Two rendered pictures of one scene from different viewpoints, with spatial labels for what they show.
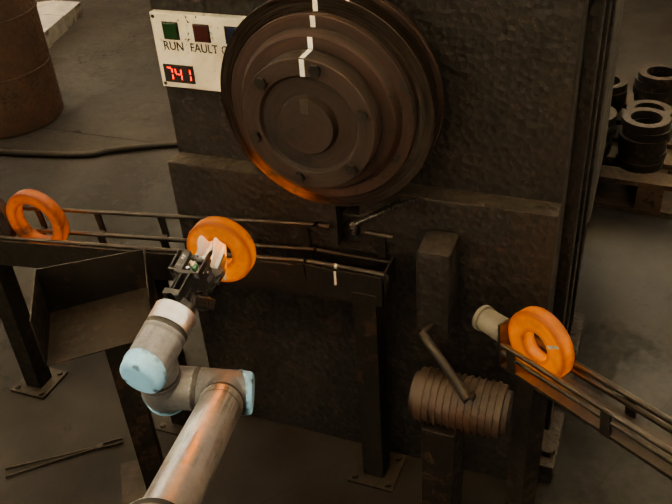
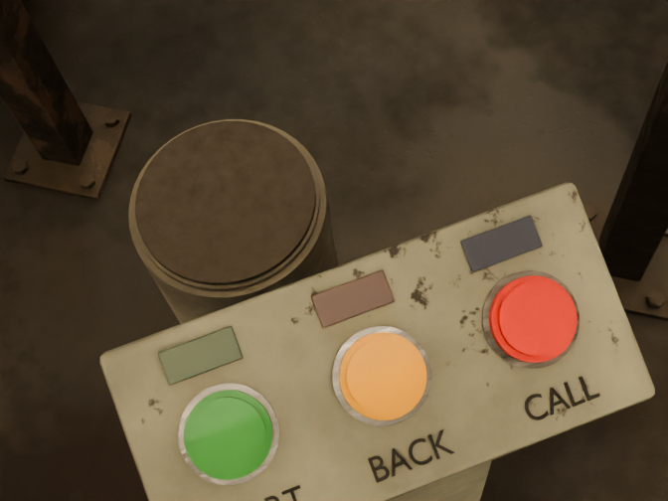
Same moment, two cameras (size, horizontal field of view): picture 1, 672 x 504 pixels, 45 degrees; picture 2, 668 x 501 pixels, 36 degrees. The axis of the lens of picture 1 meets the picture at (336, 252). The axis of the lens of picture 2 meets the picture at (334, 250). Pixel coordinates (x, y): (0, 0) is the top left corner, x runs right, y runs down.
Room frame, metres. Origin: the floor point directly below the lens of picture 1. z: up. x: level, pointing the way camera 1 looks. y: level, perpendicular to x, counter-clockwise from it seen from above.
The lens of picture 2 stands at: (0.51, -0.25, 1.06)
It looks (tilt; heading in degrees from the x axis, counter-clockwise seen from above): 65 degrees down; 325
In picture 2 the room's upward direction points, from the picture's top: 10 degrees counter-clockwise
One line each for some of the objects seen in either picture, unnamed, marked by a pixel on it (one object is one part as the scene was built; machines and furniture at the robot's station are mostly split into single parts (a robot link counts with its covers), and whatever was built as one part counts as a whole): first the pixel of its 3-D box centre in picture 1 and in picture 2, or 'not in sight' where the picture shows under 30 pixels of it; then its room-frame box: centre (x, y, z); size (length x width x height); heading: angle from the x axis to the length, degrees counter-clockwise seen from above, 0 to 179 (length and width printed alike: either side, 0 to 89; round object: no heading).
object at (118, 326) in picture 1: (122, 393); not in sight; (1.53, 0.58, 0.36); 0.26 x 0.20 x 0.72; 102
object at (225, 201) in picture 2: not in sight; (277, 342); (0.78, -0.37, 0.26); 0.12 x 0.12 x 0.52
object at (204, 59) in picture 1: (207, 53); not in sight; (1.80, 0.26, 1.15); 0.26 x 0.02 x 0.18; 67
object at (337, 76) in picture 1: (310, 121); not in sight; (1.47, 0.03, 1.11); 0.28 x 0.06 x 0.28; 67
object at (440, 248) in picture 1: (438, 283); not in sight; (1.48, -0.23, 0.68); 0.11 x 0.08 x 0.24; 157
